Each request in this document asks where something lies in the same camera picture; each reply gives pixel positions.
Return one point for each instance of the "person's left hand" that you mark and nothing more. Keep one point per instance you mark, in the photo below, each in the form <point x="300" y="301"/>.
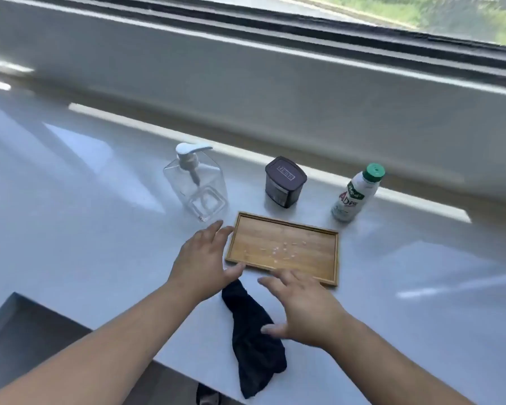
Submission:
<point x="202" y="265"/>

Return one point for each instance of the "person's right hand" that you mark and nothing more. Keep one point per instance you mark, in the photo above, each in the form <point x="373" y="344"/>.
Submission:
<point x="308" y="312"/>

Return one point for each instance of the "black cloth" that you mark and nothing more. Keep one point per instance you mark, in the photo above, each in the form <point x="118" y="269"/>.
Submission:
<point x="253" y="350"/>

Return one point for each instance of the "wooden tray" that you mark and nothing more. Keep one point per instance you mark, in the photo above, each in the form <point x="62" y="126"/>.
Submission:
<point x="286" y="244"/>

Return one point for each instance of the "clear soap pump dispenser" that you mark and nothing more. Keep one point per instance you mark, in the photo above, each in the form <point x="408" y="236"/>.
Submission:
<point x="196" y="194"/>

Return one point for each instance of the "dark lidded jar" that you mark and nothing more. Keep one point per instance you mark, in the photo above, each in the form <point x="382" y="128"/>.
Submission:
<point x="284" y="183"/>

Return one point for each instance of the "white green-capped bottle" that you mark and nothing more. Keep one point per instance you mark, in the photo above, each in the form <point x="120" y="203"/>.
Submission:
<point x="354" y="194"/>

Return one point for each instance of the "person's left forearm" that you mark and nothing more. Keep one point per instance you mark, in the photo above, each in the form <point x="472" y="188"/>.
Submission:
<point x="109" y="354"/>

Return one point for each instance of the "person's right forearm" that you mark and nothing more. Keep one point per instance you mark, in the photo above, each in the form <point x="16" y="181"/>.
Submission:
<point x="388" y="366"/>

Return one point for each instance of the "black window frame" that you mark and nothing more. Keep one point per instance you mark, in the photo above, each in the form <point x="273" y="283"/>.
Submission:
<point x="362" y="37"/>

